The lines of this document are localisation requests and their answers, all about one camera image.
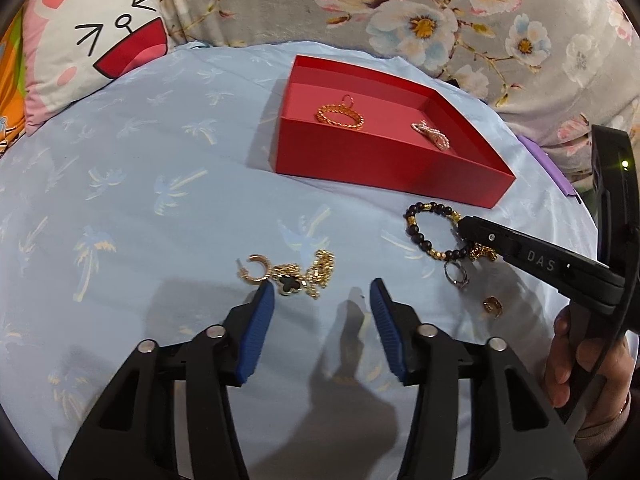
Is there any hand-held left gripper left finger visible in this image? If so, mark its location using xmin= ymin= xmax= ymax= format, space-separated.
xmin=58 ymin=282 xmax=275 ymax=480

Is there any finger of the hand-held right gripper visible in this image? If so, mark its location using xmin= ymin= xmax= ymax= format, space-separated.
xmin=459 ymin=215 xmax=612 ymax=281
xmin=501 ymin=252 xmax=627 ymax=307

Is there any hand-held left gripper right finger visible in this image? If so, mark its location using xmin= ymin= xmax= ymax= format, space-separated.
xmin=370 ymin=278 xmax=587 ymax=480

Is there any black and gold bead bracelet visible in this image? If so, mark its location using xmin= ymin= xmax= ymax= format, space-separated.
xmin=404 ymin=201 xmax=497 ymax=264

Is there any red cardboard box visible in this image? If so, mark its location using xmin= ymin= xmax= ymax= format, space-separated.
xmin=269 ymin=54 xmax=516 ymax=210

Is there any person's right forearm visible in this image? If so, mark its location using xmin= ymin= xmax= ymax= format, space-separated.
xmin=575 ymin=400 xmax=640 ymax=467

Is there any person's right hand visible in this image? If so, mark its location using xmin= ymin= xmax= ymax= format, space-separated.
xmin=544 ymin=305 xmax=640 ymax=431

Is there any gold hoop earring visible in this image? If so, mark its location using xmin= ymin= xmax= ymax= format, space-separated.
xmin=236 ymin=254 xmax=271 ymax=286

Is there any purple flat object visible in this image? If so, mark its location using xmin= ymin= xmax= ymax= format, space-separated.
xmin=517 ymin=134 xmax=581 ymax=197

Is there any light blue palm-print cloth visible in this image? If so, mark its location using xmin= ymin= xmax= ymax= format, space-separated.
xmin=0 ymin=40 xmax=618 ymax=480

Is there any grey floral blanket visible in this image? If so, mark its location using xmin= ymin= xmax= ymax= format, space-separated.
xmin=155 ymin=0 xmax=640 ymax=171

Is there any cat face pillow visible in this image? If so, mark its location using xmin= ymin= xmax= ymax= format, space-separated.
xmin=22 ymin=0 xmax=171 ymax=137

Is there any orange printed cloth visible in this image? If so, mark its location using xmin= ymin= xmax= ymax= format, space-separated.
xmin=0 ymin=10 xmax=32 ymax=157

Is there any silver ring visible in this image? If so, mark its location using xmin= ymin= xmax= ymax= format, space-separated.
xmin=443 ymin=260 xmax=471 ymax=291

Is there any gold black clover necklace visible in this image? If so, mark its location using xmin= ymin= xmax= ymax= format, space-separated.
xmin=270 ymin=250 xmax=336 ymax=301

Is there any pearl bead bracelet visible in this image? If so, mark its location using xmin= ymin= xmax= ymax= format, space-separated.
xmin=411 ymin=120 xmax=450 ymax=151

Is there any gold twisted chain bracelet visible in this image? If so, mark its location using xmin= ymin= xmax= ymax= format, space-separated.
xmin=315 ymin=103 xmax=364 ymax=130

